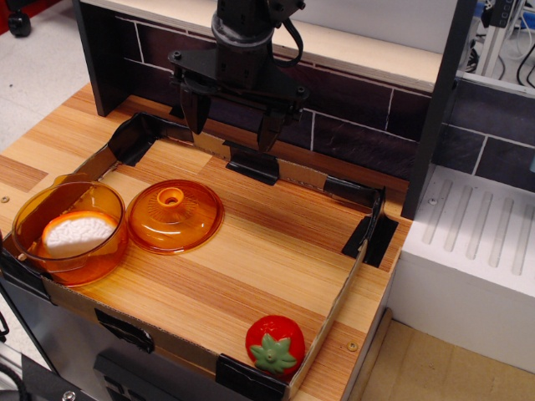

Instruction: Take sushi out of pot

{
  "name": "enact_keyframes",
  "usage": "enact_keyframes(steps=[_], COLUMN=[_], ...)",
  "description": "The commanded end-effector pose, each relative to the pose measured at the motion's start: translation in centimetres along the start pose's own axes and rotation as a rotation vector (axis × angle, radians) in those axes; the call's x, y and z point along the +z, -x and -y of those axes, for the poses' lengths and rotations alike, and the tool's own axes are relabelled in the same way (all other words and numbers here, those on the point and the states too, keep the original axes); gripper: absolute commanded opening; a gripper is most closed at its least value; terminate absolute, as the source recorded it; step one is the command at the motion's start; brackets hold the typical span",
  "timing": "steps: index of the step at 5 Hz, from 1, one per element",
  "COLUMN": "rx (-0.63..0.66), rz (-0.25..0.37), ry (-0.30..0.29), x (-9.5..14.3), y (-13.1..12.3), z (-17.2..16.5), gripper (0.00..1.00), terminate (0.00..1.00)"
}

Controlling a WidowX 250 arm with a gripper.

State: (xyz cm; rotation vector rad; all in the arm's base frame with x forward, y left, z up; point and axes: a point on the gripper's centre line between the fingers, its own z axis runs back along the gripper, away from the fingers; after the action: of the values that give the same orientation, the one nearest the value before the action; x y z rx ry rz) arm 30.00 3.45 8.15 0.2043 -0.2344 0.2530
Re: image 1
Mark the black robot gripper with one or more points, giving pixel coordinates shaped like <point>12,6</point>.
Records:
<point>241,69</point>

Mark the white orange toy sushi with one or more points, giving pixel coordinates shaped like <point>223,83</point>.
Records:
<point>75,233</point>

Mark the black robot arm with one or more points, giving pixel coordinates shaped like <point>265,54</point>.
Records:
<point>263,10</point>

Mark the orange transparent pot lid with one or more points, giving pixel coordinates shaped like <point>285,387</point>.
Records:
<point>174,216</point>

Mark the black caster wheel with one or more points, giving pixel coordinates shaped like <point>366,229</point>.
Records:
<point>19,24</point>

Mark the red toy strawberry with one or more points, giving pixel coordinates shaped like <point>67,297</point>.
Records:
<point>275,344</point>

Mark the white ribbed drainboard block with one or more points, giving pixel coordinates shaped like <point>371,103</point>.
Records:
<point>466,271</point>

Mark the dark shelf frame with backsplash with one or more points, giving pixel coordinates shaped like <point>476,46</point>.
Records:
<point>368,116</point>

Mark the aluminium rail with cables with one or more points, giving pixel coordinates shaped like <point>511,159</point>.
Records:
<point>502,45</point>

